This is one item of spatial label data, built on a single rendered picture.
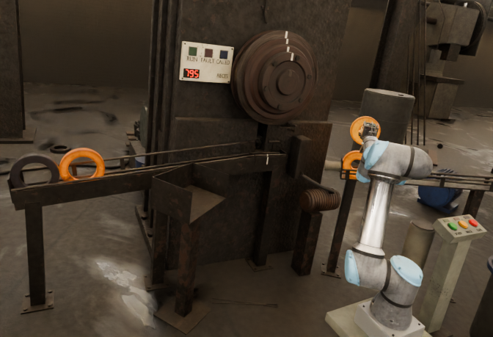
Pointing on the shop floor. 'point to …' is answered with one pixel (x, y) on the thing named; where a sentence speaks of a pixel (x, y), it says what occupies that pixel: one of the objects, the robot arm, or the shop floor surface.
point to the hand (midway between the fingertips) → (365, 127)
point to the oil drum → (386, 114)
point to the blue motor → (440, 194)
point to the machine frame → (159, 19)
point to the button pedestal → (447, 272)
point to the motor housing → (311, 226)
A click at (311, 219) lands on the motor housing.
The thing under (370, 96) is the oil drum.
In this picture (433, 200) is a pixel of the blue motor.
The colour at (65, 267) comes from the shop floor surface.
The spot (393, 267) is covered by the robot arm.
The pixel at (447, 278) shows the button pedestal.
